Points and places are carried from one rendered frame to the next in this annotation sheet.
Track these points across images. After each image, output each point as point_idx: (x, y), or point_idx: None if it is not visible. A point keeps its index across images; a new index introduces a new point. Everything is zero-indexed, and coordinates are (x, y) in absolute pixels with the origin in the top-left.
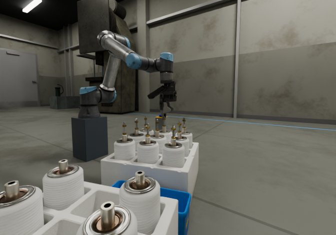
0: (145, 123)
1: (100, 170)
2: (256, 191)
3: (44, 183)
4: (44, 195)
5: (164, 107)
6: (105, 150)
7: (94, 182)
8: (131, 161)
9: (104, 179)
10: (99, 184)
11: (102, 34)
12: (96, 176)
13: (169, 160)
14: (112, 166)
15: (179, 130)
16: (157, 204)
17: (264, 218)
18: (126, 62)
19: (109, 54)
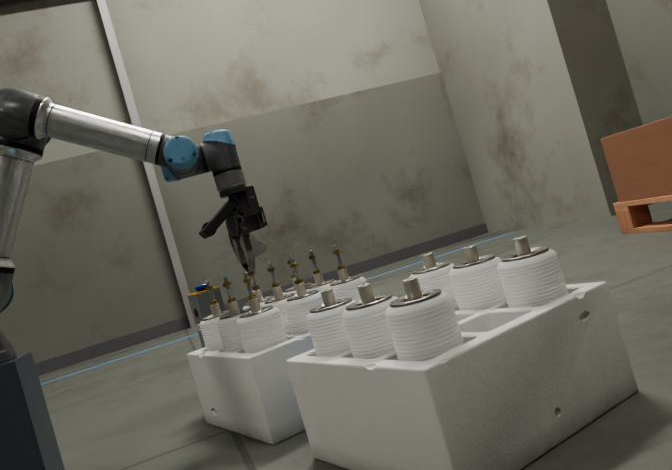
0: (214, 299)
1: (148, 469)
2: None
3: (340, 315)
4: (343, 336)
5: (251, 244)
6: (60, 463)
7: (195, 465)
8: (302, 334)
9: (269, 395)
10: (214, 458)
11: (33, 97)
12: (169, 469)
13: (360, 299)
14: (278, 357)
15: (317, 269)
16: None
17: None
18: (170, 156)
19: (1, 156)
